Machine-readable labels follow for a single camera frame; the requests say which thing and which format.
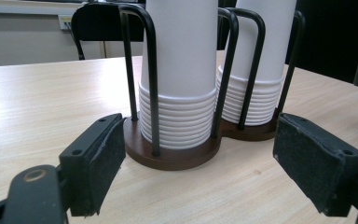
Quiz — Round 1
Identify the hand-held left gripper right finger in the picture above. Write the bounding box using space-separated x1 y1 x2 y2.
272 112 358 217

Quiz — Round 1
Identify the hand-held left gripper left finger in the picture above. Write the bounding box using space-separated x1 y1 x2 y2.
58 112 128 217

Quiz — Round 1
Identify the brown cup holder tray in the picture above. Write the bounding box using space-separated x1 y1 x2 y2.
117 2 306 172

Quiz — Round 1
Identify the white cup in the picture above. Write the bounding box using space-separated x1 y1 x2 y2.
138 0 219 151
216 0 298 127

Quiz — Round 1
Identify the black curtain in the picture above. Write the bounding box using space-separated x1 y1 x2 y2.
284 0 358 86

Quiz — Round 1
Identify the black folding chair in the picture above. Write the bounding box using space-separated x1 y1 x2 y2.
70 2 147 61

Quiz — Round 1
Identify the black power cable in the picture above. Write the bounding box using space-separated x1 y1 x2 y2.
63 21 78 42

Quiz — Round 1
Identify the white wall socket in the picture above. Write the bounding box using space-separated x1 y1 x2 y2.
58 14 75 32

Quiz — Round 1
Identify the white wall duct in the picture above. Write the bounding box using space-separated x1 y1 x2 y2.
0 0 87 16

